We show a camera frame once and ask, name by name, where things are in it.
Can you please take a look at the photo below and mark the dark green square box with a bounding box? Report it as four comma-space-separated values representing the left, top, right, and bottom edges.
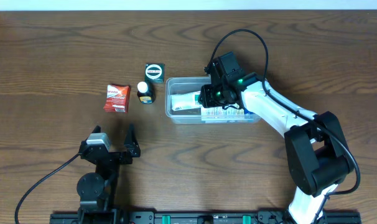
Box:
144, 63, 165, 83

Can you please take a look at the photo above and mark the blue white medicine box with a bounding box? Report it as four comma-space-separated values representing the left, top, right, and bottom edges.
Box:
200, 107, 258, 123

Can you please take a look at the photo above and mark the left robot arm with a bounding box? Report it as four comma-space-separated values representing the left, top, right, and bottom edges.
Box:
77, 124, 141, 223

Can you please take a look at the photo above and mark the black mounting rail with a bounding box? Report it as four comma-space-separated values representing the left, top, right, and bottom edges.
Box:
49, 210, 363, 224

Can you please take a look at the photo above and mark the black cable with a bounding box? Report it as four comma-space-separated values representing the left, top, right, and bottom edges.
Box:
14, 152, 83, 224
207, 29, 361, 197

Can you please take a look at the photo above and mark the clear plastic container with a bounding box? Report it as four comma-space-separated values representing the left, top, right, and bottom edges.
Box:
165, 77, 261, 124

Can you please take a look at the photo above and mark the right black cable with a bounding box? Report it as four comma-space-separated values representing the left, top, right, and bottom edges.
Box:
207, 29, 361, 197

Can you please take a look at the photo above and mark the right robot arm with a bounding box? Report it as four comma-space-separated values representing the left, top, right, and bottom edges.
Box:
198, 72, 361, 223

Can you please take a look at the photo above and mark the dark bottle white cap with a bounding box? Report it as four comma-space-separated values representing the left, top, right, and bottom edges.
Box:
137, 81, 156, 104

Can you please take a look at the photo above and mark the left black cable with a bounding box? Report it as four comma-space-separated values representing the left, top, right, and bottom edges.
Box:
14, 152, 83, 224

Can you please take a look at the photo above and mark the red medicine packet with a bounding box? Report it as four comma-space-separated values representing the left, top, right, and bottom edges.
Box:
103, 85, 131, 113

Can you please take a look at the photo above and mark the white green medicine box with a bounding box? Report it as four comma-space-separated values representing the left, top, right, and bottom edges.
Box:
170, 91, 202, 111

